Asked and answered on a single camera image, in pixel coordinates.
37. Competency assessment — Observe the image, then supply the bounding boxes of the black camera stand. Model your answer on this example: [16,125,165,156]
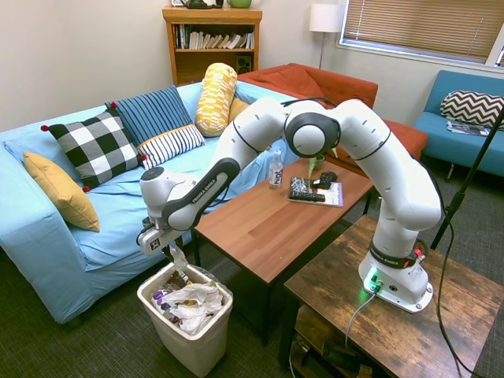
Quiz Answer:
[429,106,504,251]

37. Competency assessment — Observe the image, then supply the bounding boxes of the orange striped bolster pillow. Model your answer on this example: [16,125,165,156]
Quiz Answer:
[227,97,251,124]

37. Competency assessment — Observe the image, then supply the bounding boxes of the wooden coffee table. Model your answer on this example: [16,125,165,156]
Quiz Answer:
[190,153,377,347]

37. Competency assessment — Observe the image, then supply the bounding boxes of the white tissue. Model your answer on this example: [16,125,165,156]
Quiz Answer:
[169,246,187,273]

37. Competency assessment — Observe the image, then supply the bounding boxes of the mustard yellow pillow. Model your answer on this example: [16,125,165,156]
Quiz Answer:
[22,151,101,233]

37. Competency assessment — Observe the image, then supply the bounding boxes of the small potted green plant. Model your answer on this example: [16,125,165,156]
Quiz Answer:
[306,148,340,176]

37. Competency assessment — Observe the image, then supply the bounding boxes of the orange sofa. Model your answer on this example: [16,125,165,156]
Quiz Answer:
[237,62,429,174]

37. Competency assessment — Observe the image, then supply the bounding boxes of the teal sofa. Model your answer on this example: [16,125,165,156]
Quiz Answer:
[413,69,504,178]

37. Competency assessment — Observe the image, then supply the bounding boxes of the crumpled white paper trash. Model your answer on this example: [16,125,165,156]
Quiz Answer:
[163,282,225,335]

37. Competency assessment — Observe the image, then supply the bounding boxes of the white plastic trash bin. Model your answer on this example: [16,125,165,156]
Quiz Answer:
[136,258,234,375]

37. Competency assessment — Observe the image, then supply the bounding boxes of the wooden bookshelf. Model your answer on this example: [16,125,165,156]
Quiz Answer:
[161,6,264,87]

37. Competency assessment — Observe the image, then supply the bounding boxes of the clear plastic water bottle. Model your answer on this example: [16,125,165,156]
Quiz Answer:
[268,149,285,191]

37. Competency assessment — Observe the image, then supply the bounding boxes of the black white checkered pillow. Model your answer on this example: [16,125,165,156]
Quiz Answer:
[40,109,147,194]

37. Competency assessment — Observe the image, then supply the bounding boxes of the row of books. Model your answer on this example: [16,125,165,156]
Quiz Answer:
[175,24,255,50]

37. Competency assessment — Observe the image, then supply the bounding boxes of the brown wrapper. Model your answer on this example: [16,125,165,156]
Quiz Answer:
[165,270,194,291]

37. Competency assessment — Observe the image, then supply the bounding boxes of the black cable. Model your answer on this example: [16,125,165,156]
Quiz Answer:
[435,212,480,378]

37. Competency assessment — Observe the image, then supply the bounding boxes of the wooden window blinds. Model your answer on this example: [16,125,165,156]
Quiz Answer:
[340,0,504,66]

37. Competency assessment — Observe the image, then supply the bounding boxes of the grey magazine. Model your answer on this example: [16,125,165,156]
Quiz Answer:
[446,120,491,138]

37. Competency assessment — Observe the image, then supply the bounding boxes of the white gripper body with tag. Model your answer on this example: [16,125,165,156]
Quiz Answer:
[136,224,179,257]

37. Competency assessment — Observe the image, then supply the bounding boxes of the yellow patterned bolster pillow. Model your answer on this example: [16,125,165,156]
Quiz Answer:
[195,62,239,138]

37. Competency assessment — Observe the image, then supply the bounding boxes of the blue striped pillow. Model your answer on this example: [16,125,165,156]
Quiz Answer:
[104,85,194,147]

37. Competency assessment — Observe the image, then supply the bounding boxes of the black game controller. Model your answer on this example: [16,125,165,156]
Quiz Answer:
[310,171,339,189]

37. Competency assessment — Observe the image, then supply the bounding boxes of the purple cover magazine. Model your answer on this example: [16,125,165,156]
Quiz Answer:
[287,181,346,209]

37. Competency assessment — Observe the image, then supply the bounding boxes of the grey cable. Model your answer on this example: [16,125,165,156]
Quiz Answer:
[345,289,379,350]

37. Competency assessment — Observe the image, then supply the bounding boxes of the black white chevron pillow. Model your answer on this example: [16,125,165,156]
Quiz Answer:
[439,90,504,131]

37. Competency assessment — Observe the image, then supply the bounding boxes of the rustic wooden side table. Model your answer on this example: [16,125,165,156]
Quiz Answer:
[277,214,504,378]

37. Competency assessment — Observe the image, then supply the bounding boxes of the black patterned book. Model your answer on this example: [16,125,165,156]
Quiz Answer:
[288,176,328,205]

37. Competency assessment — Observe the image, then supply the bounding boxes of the white shade floor lamp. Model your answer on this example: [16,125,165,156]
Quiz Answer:
[308,2,346,70]

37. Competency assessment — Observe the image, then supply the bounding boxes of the light blue covered sofa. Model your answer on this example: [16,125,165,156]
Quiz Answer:
[0,80,300,324]

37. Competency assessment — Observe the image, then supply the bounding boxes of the white navy striped pillow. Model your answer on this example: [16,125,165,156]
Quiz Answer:
[136,124,206,171]

